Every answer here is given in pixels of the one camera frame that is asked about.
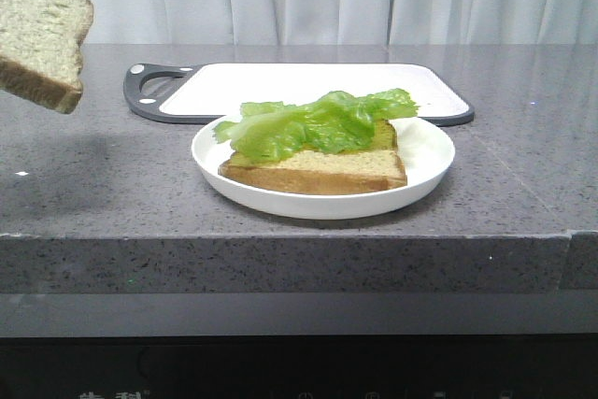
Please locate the bread slice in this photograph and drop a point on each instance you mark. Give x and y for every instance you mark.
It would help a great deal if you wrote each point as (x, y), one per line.
(41, 56)
(375, 169)

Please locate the white cutting board grey rim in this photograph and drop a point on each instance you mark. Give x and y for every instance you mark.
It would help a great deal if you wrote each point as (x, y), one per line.
(203, 93)

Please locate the white round plate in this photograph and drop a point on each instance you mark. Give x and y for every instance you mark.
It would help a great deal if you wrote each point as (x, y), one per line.
(426, 151)

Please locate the green lettuce leaf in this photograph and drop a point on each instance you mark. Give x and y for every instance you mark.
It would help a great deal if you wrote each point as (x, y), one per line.
(338, 121)

